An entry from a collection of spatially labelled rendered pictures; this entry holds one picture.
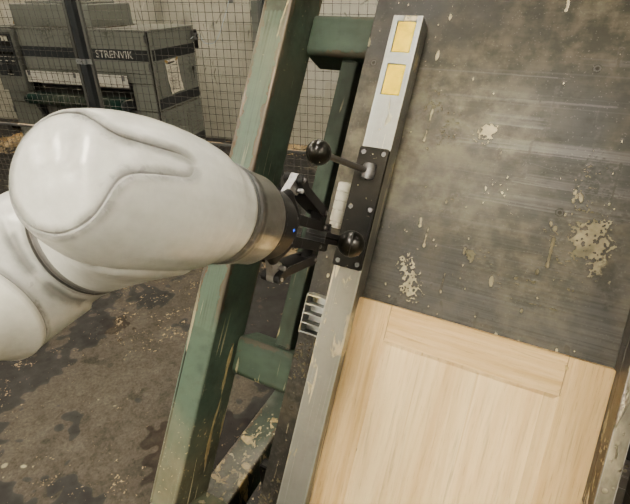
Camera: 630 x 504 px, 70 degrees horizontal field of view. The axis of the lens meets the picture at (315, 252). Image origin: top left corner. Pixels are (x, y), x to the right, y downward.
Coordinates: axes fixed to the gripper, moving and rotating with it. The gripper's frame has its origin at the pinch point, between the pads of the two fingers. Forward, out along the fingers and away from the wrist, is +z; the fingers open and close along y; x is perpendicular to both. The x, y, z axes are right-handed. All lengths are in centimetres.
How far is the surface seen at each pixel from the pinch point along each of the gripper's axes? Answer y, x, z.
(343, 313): 11.4, 1.2, 12.4
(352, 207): -5.8, -1.2, 11.4
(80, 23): -102, -271, 151
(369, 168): -12.3, 0.4, 10.4
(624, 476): 21.1, 43.2, 12.8
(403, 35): -34.7, 0.0, 12.4
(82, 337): 90, -189, 134
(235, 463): 57, -23, 35
